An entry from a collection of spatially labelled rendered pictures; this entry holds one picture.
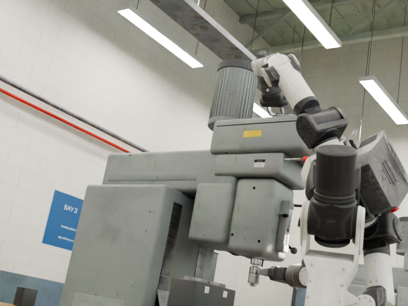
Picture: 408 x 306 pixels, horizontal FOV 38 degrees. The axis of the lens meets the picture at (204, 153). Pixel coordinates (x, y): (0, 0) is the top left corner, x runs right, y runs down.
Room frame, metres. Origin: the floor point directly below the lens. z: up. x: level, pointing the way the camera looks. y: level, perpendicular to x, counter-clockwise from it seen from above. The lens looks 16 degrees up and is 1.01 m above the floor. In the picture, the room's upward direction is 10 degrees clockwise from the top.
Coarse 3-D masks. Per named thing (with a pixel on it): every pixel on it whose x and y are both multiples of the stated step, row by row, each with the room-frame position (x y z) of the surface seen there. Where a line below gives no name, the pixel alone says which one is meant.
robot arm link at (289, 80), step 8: (288, 56) 1.98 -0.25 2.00; (288, 64) 1.93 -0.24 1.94; (296, 64) 1.93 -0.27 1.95; (264, 72) 1.99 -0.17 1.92; (272, 72) 1.95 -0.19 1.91; (280, 72) 1.93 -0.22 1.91; (288, 72) 1.92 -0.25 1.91; (296, 72) 1.93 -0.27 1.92; (272, 80) 1.96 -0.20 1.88; (280, 80) 1.94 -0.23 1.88; (288, 80) 1.92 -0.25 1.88; (296, 80) 1.91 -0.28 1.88; (304, 80) 1.93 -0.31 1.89; (280, 88) 1.97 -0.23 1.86; (288, 88) 1.92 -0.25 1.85; (296, 88) 1.91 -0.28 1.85; (304, 88) 1.91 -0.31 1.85; (288, 96) 1.93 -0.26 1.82; (296, 96) 1.91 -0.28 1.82; (304, 96) 1.90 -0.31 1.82
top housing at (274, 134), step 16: (224, 128) 2.46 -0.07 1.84; (240, 128) 2.41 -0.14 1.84; (256, 128) 2.36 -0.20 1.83; (272, 128) 2.31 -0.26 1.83; (288, 128) 2.26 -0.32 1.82; (224, 144) 2.45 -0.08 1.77; (240, 144) 2.40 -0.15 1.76; (256, 144) 2.35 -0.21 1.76; (272, 144) 2.30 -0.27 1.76; (288, 144) 2.26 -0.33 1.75; (304, 144) 2.23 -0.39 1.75
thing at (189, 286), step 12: (180, 288) 2.08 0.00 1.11; (192, 288) 2.04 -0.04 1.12; (204, 288) 2.07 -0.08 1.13; (216, 288) 2.11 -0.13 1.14; (168, 300) 2.12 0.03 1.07; (180, 300) 2.08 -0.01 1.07; (192, 300) 2.04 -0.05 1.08; (204, 300) 2.08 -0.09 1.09; (216, 300) 2.12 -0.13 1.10; (228, 300) 2.17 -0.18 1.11
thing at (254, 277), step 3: (249, 270) 2.45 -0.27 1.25; (252, 270) 2.43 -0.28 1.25; (255, 270) 2.43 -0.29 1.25; (258, 270) 2.43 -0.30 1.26; (249, 273) 2.45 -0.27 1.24; (252, 273) 2.43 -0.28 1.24; (255, 273) 2.43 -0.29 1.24; (258, 273) 2.43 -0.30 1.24; (249, 276) 2.44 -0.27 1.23; (252, 276) 2.43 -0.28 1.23; (255, 276) 2.43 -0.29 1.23; (258, 276) 2.43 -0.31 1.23; (249, 279) 2.44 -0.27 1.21; (252, 279) 2.43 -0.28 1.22; (255, 279) 2.43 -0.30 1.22; (258, 279) 2.44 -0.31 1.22; (252, 282) 2.43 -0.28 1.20; (255, 282) 2.43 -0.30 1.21; (258, 282) 2.44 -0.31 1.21
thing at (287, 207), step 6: (282, 204) 2.38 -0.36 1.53; (288, 204) 2.36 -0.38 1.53; (282, 210) 2.37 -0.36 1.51; (288, 210) 2.36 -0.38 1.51; (288, 216) 2.37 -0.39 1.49; (282, 222) 2.37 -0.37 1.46; (288, 222) 2.37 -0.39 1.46; (282, 228) 2.37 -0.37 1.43; (288, 228) 2.37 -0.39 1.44; (282, 234) 2.37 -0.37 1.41; (288, 234) 2.38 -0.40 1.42; (276, 240) 2.38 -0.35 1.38; (282, 240) 2.36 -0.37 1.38; (276, 246) 2.38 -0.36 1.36; (282, 246) 2.36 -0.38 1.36; (282, 252) 2.38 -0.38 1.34
